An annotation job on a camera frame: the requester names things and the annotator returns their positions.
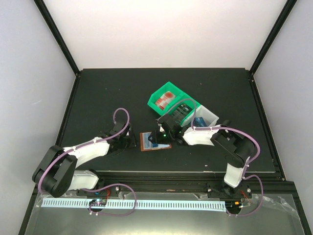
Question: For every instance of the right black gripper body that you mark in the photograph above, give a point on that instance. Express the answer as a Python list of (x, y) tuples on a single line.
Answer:
[(169, 135)]

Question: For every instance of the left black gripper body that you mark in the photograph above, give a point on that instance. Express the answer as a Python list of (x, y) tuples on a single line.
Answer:
[(127, 144)]

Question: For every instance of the brown leather card holder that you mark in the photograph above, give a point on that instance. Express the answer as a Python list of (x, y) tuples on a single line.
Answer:
[(159, 145)]

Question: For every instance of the blue credit card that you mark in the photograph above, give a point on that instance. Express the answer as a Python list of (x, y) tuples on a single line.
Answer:
[(146, 143), (200, 121)]

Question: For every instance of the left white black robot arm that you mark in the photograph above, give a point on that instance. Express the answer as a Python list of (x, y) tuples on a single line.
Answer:
[(57, 172)]

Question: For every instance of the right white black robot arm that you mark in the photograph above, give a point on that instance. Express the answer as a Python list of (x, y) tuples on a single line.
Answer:
[(239, 147)]

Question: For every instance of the red patterned card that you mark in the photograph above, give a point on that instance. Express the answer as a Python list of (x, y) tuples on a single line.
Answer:
[(165, 99)]

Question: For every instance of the green bin left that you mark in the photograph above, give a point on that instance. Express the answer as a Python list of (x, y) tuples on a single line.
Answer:
[(157, 94)]

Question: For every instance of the green bin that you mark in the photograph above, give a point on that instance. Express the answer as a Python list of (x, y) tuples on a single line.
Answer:
[(184, 98), (157, 94)]

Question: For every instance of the green bin middle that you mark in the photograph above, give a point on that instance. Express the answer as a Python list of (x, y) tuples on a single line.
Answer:
[(184, 98)]

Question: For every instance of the white bin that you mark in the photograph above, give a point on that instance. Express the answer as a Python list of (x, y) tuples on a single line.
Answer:
[(209, 117)]

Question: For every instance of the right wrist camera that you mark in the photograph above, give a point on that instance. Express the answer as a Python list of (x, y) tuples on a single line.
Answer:
[(161, 128)]

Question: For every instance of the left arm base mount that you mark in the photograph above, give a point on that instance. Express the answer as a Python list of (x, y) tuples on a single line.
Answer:
[(102, 194)]

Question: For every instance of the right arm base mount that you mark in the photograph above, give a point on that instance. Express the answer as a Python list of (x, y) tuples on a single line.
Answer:
[(223, 191)]

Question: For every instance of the white slotted cable duct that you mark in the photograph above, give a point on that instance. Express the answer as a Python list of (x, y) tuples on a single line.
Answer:
[(184, 205)]

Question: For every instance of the black aluminium frame rail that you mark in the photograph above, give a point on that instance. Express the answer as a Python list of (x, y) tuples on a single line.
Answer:
[(281, 212)]

